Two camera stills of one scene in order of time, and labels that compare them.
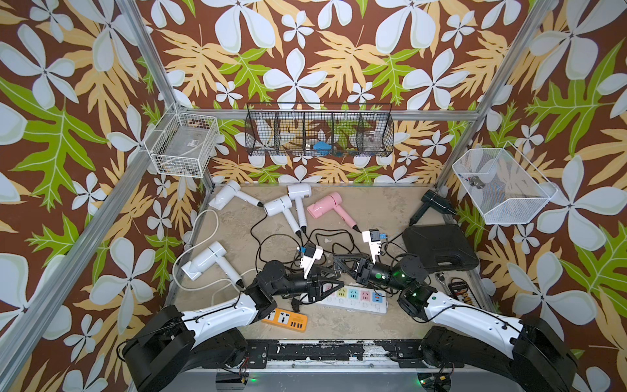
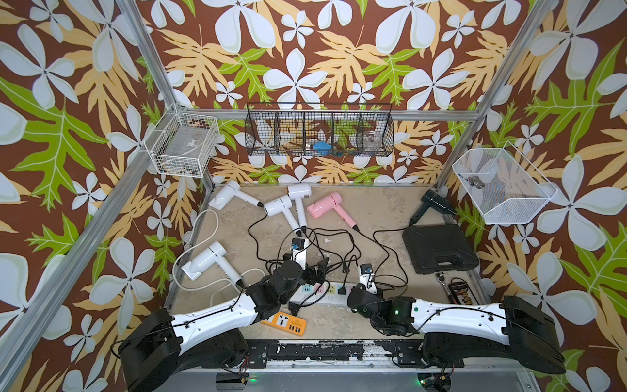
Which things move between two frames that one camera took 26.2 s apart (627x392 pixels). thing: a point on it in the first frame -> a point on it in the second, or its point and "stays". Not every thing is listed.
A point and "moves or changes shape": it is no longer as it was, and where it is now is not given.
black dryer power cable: x=361 y=252 -> x=393 y=254
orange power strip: x=288 y=319 stays
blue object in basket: x=322 y=149 stays
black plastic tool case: x=441 y=247 stays
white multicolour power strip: x=362 y=298 moves or changes shape
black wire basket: x=319 y=129 stays
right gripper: x=364 y=272 -> x=353 y=289
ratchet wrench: x=441 y=278 stays
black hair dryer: x=431 y=198 stays
